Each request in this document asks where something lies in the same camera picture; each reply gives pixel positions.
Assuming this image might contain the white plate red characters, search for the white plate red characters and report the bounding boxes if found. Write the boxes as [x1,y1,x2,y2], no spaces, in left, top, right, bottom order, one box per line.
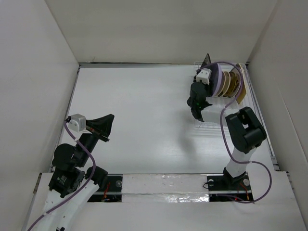
[236,63,245,98]

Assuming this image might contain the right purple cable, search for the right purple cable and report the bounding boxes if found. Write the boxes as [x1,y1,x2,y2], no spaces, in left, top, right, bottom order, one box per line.
[208,61,272,204]

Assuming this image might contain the purple round plate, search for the purple round plate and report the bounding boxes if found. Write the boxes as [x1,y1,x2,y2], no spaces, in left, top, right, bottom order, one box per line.
[210,64,222,96]

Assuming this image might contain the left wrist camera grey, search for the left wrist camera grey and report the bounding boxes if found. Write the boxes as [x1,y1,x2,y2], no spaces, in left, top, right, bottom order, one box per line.
[68,114,86,132]

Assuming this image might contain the bamboo woven tray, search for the bamboo woven tray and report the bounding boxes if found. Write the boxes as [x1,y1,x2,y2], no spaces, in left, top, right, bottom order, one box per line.
[236,64,247,104]

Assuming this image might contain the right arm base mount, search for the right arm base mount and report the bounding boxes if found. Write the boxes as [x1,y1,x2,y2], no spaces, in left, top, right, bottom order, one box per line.
[203,173,254,202]

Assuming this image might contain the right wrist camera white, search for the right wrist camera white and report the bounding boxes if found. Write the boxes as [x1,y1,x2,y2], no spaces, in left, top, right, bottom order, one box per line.
[195,68,212,85]

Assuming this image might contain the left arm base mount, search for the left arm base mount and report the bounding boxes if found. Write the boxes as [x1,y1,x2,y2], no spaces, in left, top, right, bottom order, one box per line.
[88,174,123,203]

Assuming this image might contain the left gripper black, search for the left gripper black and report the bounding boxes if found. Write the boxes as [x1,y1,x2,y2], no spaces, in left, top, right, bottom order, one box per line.
[77,113,115,166]

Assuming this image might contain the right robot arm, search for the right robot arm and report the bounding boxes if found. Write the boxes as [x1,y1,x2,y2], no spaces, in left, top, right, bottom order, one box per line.
[187,68,267,189]

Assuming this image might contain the dark golden patterned plate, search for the dark golden patterned plate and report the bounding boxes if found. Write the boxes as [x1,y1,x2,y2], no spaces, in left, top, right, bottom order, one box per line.
[228,67,240,98]

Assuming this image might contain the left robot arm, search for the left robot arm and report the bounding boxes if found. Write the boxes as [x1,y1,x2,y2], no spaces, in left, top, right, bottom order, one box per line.
[28,114,115,231]

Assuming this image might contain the black floral square plate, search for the black floral square plate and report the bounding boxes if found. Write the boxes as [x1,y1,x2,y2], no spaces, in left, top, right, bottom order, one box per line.
[200,53,211,68]

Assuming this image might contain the white wire dish rack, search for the white wire dish rack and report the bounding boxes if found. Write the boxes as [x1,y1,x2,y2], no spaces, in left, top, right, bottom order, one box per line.
[194,63,255,129]

